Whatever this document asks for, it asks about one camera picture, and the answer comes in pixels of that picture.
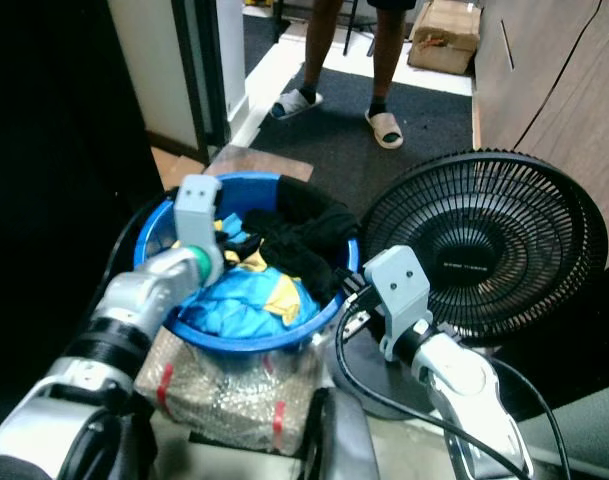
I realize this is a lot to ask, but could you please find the black garment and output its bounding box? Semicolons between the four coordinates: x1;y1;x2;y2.
247;203;358;303

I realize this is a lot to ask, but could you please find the blue plastic laundry basket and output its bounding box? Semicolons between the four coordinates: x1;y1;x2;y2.
133;171;361;355

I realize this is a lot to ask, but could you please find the blue and yellow garment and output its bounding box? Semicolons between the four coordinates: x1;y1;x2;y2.
177;228;307;340

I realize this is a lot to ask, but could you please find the black electric fan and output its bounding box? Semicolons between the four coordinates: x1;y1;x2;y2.
329;149;609;411

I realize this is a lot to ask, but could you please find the silver glitter bag red tag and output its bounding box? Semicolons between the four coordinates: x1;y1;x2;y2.
133;324;331;458

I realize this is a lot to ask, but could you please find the white slide sandal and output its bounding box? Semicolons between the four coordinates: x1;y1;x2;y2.
365;107;406;152
268;87;324;122

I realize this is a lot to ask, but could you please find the dark grey floor mat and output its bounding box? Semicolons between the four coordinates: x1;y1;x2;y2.
248;64;481;191

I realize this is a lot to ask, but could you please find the person's left leg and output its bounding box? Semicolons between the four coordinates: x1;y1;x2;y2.
373;0;421;115

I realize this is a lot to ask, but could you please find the person's leg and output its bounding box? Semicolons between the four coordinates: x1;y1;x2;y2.
300;0;346;98
373;0;421;115

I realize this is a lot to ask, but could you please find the person's right leg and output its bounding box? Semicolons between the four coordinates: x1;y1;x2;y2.
300;0;346;98

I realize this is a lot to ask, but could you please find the brown cardboard box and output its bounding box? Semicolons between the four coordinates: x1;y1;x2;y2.
405;0;484;77

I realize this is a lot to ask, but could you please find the brown wooden cabinet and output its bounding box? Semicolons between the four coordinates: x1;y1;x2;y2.
473;0;609;243

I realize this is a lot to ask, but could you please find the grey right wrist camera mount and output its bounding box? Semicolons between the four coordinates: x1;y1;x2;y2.
361;244;436;363

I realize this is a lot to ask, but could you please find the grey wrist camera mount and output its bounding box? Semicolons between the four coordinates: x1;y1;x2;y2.
361;244;436;363
173;174;226;253

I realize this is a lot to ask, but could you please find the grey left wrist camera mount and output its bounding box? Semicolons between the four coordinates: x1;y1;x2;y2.
173;174;226;253

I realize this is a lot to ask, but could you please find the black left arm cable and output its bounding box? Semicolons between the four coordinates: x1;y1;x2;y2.
106;212;147;306

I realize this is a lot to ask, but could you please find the white door frame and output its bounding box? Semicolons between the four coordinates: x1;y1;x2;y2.
108;0;251;163

